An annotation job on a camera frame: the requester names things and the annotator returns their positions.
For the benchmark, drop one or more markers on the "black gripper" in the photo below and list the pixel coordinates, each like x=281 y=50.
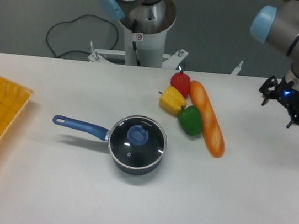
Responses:
x=287 y=94

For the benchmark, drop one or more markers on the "glass lid with blue knob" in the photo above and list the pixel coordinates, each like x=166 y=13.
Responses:
x=137 y=142

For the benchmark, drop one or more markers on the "orange toy baguette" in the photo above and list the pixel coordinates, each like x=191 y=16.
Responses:
x=210 y=128

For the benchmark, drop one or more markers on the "green toy bell pepper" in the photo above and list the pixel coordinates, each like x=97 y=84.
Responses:
x=190 y=120

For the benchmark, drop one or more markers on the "red toy bell pepper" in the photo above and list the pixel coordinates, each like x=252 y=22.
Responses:
x=181 y=81

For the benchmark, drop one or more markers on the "yellow toy bell pepper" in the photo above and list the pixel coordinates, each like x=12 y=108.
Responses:
x=172 y=101

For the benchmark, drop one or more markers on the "blue saucepan with handle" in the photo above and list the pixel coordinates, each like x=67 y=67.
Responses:
x=102 y=134

